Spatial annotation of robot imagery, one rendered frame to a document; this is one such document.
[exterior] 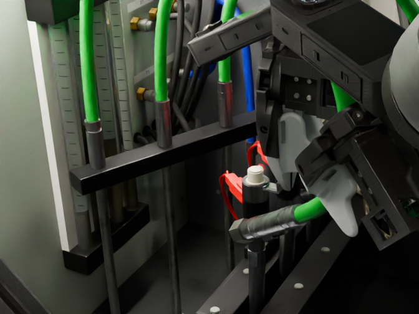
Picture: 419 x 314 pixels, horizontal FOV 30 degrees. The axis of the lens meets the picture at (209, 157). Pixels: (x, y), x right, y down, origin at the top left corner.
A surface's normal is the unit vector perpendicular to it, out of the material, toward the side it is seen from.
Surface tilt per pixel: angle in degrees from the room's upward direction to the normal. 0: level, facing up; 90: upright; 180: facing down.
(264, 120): 90
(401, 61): 83
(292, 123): 93
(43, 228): 90
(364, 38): 15
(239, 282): 0
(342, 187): 101
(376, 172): 45
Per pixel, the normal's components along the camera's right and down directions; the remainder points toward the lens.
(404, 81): -0.96, 0.18
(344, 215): -0.87, 0.41
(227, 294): -0.04, -0.89
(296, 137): -0.48, 0.47
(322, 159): -0.56, 0.11
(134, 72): 0.87, 0.19
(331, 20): -0.11, -0.74
